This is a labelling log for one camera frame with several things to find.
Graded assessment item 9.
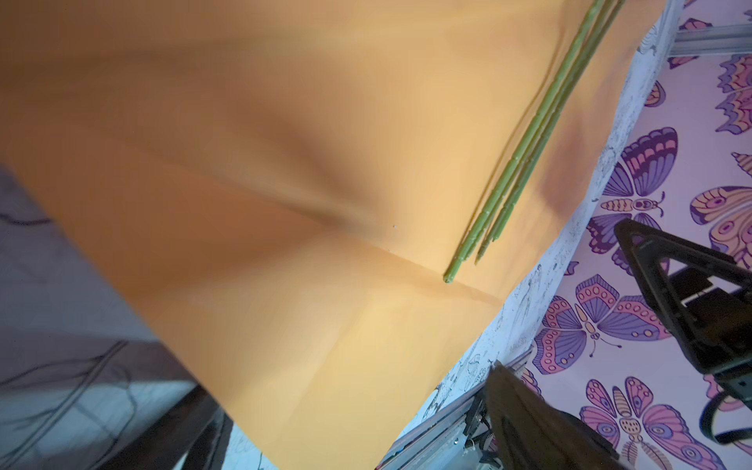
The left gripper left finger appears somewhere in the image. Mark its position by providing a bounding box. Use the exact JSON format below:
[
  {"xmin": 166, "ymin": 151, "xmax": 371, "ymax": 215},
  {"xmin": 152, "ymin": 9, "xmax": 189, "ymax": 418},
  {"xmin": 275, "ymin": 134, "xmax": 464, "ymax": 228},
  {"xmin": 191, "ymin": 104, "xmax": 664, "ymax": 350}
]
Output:
[{"xmin": 99, "ymin": 386, "xmax": 234, "ymax": 470}]

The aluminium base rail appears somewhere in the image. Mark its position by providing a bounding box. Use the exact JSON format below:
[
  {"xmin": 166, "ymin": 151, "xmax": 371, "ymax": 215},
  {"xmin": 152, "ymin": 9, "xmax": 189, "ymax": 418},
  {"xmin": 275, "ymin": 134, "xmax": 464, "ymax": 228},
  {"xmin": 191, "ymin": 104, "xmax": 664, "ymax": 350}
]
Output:
[{"xmin": 377, "ymin": 380, "xmax": 503, "ymax": 470}]

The white fake flower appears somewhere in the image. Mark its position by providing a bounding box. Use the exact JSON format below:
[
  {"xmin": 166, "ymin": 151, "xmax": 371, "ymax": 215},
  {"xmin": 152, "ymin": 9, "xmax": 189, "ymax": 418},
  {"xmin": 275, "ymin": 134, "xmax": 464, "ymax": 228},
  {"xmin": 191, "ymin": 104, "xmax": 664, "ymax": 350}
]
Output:
[{"xmin": 443, "ymin": 1, "xmax": 624, "ymax": 284}]

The orange wrapping paper sheet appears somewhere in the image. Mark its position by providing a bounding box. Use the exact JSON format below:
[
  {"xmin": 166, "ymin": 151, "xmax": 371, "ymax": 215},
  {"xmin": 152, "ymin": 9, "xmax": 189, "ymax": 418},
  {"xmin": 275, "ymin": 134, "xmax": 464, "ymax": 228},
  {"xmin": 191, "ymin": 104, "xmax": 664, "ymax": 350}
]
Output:
[{"xmin": 1, "ymin": 1, "xmax": 665, "ymax": 469}]

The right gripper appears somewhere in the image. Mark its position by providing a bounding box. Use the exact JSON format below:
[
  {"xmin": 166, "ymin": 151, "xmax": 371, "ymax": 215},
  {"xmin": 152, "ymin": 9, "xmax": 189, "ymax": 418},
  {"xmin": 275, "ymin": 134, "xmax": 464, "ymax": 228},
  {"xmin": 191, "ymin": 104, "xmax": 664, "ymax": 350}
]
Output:
[{"xmin": 615, "ymin": 221, "xmax": 751, "ymax": 446}]

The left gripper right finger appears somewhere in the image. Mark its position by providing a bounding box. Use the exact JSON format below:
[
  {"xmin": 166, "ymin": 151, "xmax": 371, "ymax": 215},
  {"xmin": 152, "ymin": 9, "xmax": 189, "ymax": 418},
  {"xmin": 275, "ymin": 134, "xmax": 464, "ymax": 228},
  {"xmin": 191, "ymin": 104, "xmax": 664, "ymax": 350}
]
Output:
[{"xmin": 485, "ymin": 365, "xmax": 625, "ymax": 470}]

